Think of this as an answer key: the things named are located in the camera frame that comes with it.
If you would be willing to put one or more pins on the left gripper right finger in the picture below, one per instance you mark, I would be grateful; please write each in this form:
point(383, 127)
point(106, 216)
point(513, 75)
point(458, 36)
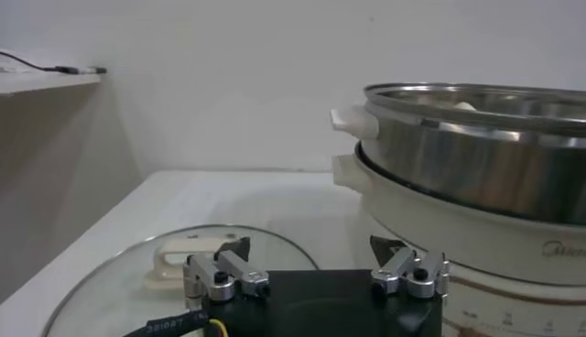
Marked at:
point(412, 275)

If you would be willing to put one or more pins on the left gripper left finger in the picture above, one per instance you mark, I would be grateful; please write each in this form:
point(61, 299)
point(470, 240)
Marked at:
point(229, 275)

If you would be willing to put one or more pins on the white side table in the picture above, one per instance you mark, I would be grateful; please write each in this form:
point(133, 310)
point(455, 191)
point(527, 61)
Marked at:
point(41, 82)

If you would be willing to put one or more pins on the cream electric cooking pot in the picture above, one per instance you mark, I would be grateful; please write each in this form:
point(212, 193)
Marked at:
point(458, 238)

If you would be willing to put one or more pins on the stainless steel steamer basket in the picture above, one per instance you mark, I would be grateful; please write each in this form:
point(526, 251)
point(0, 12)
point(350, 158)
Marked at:
point(480, 169)

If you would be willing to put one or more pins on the round glass pot lid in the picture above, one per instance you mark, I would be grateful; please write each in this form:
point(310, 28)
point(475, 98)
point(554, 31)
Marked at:
point(110, 293)

